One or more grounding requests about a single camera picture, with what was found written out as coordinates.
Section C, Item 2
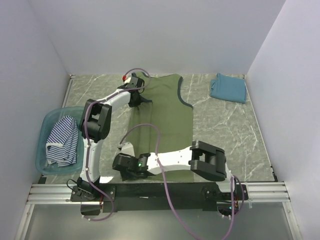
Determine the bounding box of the blue white striped tank top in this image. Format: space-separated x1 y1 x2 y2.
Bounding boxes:
45 115 79 167

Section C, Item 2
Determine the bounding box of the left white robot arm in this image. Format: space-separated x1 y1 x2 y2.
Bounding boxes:
76 76 145 201

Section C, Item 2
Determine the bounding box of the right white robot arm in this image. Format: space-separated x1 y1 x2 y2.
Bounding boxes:
112 140 237 202

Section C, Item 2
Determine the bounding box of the olive green tank top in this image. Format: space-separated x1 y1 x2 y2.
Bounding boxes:
121 71 195 184

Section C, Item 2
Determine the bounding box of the translucent teal laundry basket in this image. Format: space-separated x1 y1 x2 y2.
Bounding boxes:
35 106 84 175

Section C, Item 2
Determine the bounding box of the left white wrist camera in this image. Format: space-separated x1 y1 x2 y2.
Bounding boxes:
122 76 134 85

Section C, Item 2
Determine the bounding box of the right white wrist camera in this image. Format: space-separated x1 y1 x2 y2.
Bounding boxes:
117 142 135 157

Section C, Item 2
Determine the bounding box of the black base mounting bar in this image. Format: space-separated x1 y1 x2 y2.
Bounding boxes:
70 182 249 215

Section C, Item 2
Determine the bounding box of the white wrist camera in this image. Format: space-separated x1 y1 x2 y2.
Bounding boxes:
122 76 134 85
117 142 135 157

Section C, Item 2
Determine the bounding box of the aluminium frame rail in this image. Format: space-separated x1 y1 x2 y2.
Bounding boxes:
26 182 290 205

